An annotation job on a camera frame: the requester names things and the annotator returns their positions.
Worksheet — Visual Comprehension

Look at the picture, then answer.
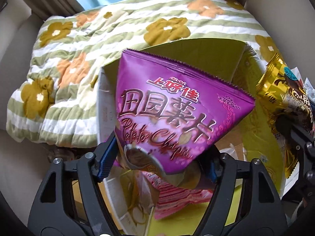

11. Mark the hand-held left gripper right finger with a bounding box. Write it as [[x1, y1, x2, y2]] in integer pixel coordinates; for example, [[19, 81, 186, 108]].
[[194, 150, 288, 236]]

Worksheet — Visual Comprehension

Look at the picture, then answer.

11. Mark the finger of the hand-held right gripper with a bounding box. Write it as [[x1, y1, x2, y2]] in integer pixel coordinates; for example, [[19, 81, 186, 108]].
[[277, 121, 315, 153], [296, 150, 315, 202]]

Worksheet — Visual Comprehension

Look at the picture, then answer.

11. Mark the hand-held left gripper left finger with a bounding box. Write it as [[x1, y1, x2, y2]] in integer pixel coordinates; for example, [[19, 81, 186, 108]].
[[27, 132, 123, 236]]

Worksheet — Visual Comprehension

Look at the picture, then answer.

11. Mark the gold snack packet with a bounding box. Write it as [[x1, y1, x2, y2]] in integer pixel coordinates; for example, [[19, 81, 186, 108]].
[[256, 53, 315, 179]]

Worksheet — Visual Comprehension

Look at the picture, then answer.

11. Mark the purple potato chip bag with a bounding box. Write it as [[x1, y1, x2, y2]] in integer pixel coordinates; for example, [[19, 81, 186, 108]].
[[114, 49, 256, 188]]

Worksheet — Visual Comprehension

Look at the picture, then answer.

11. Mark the green cardboard box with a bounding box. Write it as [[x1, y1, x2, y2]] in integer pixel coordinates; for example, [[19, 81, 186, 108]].
[[95, 37, 296, 236]]

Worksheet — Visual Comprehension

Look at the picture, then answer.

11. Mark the pink striped snack packet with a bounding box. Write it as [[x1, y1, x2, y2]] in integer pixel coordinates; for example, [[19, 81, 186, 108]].
[[143, 172, 214, 220]]

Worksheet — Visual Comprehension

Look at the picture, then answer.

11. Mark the floral striped blanket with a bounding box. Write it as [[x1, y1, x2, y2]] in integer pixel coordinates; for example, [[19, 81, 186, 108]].
[[6, 0, 296, 148]]

